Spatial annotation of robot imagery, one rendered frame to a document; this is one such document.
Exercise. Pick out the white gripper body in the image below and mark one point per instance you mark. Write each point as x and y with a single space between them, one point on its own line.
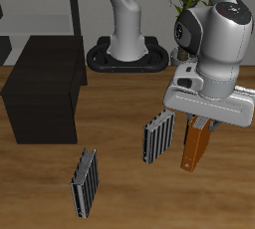
212 107

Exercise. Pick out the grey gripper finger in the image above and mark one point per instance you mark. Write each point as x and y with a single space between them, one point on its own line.
216 125
190 117

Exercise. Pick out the orange book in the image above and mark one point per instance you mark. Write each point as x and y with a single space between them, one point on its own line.
196 146

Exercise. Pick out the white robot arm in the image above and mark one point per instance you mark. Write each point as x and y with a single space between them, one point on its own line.
127 24

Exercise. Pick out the black striped book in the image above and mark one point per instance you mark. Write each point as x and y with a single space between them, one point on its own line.
159 136
85 186

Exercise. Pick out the white shelf unit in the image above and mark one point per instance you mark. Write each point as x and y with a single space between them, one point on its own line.
33 4

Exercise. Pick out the dark brown desk caddy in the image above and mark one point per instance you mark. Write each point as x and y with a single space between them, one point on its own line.
43 90

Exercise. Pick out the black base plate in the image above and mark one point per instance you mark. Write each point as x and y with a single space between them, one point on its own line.
96 61

